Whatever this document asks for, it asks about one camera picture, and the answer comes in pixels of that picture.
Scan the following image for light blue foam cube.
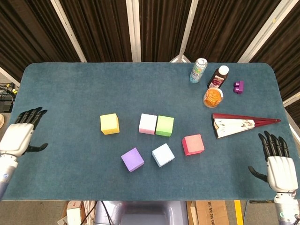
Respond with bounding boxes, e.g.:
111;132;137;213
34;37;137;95
151;143;175;168

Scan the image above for red foam cube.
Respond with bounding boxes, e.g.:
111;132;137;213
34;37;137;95
181;134;205;157

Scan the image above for red paper folding fan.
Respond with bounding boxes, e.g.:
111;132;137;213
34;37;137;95
211;113;282;139

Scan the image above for orange lidded cup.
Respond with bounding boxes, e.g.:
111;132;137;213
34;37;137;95
202;88;224;108

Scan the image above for green foam cube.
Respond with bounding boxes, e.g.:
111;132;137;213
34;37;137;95
155;115;175;137

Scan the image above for pink foam cube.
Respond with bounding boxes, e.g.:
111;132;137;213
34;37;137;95
138;113;158;135

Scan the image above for lavender robot torso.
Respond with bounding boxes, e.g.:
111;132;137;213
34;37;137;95
93;200;189;225

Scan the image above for white partition frame post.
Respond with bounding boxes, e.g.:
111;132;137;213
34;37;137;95
126;0;142;63
0;67;21;88
238;0;293;63
282;92;300;106
168;0;199;63
50;0;87;63

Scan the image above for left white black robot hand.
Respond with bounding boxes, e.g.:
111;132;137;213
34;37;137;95
0;107;49;157

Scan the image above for black equipment box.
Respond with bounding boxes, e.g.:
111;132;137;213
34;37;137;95
0;99;14;113

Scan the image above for purple toy brick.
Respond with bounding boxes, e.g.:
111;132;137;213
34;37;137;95
233;80;245;95

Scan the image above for tangled cables with yellow plugs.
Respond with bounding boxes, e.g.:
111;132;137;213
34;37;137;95
0;82;18;99

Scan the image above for dark brown curtain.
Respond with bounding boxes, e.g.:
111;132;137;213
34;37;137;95
0;0;300;113

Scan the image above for white cardboard box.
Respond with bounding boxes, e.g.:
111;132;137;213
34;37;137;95
66;200;86;225

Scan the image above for white green drink can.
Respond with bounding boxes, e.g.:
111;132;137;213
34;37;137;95
189;58;208;84

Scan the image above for yellow foam cube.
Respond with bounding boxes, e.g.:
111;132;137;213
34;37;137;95
100;113;120;135

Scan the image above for black cable at torso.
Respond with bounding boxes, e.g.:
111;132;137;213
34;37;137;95
82;200;113;225

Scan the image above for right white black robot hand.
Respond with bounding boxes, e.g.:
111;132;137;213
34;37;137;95
247;130;299;195

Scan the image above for teal table cloth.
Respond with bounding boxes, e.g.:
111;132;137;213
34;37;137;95
0;62;300;202

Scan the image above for purple foam cube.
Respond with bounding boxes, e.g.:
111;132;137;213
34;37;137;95
120;147;145;173

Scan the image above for brown printed cardboard box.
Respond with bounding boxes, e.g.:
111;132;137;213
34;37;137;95
195;200;230;225

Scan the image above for dark juice bottle white cap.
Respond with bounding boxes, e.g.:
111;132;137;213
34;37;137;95
207;65;230;89

